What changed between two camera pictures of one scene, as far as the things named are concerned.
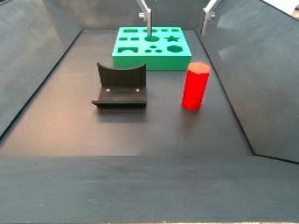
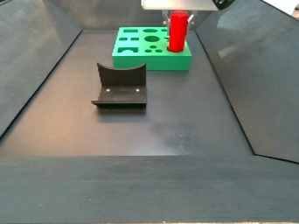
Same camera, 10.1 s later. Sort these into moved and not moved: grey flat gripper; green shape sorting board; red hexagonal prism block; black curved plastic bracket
Moved: red hexagonal prism block; grey flat gripper
Not moved: green shape sorting board; black curved plastic bracket
